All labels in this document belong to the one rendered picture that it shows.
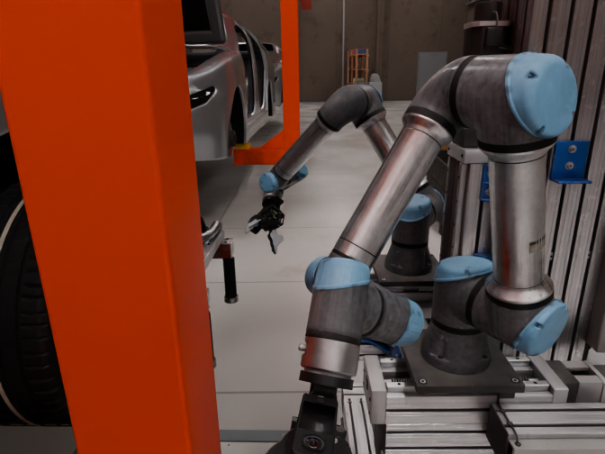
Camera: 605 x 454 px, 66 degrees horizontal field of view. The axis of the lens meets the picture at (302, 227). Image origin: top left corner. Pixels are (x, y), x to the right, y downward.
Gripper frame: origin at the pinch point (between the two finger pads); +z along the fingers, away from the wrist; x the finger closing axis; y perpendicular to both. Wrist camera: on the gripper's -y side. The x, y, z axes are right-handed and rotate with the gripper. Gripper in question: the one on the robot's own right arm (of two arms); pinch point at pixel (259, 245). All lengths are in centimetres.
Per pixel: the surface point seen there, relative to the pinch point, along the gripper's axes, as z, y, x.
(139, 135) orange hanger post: 64, 74, -71
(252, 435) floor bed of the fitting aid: 49, -39, 43
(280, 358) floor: 0, -63, 74
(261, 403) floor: 29, -54, 58
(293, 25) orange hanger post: -318, -72, 38
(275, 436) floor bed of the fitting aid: 49, -32, 49
